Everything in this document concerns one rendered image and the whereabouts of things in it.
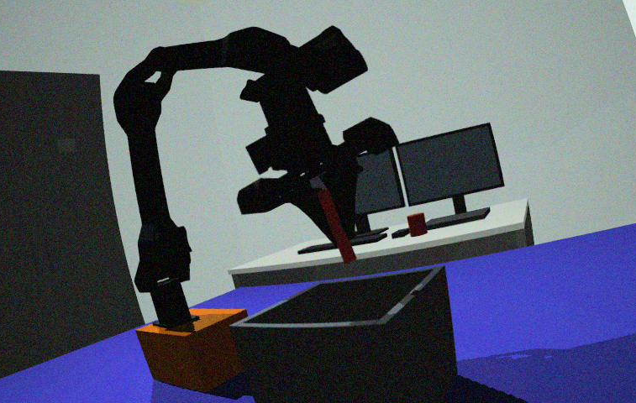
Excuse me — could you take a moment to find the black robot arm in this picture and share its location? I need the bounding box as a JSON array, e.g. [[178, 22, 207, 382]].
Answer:
[[113, 25, 368, 329]]

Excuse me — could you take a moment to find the dark red peg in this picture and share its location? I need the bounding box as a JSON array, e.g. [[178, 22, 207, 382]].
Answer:
[[317, 189, 357, 264]]

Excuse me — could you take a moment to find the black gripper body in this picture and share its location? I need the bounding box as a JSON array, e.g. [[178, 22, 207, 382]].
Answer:
[[237, 101, 400, 215]]

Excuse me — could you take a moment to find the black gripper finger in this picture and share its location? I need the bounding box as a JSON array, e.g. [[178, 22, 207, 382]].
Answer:
[[319, 164, 363, 240], [277, 188, 337, 246]]

